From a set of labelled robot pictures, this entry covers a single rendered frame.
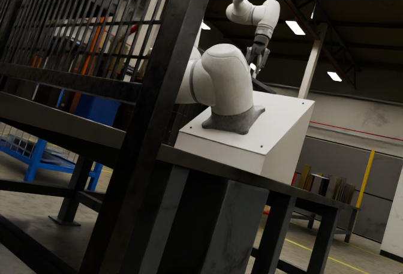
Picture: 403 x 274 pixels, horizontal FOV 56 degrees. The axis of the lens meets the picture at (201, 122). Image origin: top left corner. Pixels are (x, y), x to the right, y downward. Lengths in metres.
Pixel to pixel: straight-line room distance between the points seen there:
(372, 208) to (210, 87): 7.89
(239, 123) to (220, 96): 0.12
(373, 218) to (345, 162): 1.33
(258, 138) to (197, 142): 0.22
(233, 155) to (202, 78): 0.27
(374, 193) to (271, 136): 7.78
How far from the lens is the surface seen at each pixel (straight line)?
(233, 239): 1.32
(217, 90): 1.26
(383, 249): 8.12
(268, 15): 2.10
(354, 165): 9.15
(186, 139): 1.37
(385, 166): 9.03
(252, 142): 1.25
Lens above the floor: 0.70
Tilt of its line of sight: 5 degrees up
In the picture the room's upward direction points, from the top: 18 degrees clockwise
